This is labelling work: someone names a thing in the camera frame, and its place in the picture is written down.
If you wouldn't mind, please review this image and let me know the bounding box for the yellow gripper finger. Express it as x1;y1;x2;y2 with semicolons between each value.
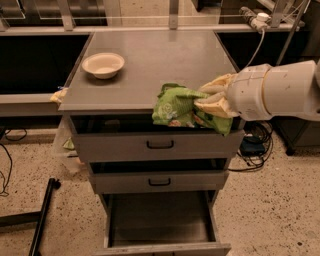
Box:
199;73;236;95
194;92;238;118

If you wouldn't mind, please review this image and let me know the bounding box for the green rice chip bag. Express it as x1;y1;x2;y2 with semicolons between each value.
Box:
152;84;233;135

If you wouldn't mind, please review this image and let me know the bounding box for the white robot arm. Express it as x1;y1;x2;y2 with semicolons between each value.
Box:
195;61;320;121

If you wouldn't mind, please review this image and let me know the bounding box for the grey drawer cabinet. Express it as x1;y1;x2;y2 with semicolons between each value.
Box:
58;30;257;256

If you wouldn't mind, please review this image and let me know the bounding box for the grey top drawer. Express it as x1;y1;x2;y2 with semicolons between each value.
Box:
70;114;244;162

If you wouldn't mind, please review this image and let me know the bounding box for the grey drawer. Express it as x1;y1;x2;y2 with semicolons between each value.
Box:
90;159;228;194
93;191;231;256
70;114;244;162

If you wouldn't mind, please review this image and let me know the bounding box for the grey middle drawer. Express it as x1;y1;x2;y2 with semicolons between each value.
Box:
90;159;228;194

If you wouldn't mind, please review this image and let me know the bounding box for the grey bottom drawer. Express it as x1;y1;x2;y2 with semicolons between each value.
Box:
93;191;231;256

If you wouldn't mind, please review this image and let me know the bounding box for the clear plastic bag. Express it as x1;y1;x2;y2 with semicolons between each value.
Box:
52;117;86;173

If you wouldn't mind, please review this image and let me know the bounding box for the dark blue box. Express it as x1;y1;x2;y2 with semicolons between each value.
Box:
240;137;265;156

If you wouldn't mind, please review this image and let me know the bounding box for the white power strip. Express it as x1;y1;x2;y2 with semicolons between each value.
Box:
239;6;270;33

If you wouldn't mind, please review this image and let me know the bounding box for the dark grey cabinet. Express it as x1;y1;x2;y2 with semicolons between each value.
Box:
273;0;320;155

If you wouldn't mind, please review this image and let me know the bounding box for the thin metal rod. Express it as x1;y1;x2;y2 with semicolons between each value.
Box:
276;0;310;66

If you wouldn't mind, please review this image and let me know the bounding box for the white paper bowl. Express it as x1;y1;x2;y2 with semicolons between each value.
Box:
82;53;125;79

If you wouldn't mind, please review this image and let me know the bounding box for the black floor stand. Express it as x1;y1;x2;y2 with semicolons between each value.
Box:
0;178;61;256

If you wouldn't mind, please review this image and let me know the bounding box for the black cable bundle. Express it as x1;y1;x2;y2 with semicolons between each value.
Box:
228;120;274;173

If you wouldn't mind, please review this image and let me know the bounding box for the white power cable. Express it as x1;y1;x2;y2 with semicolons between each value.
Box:
245;27;267;69

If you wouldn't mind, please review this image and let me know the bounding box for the yellow sponge on rail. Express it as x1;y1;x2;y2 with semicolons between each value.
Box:
50;88;68;104

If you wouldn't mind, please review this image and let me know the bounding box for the grey metal rail frame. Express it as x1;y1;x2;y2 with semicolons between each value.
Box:
0;0;306;118

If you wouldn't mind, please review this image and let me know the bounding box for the black cable on floor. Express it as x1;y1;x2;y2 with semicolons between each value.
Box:
0;129;28;198

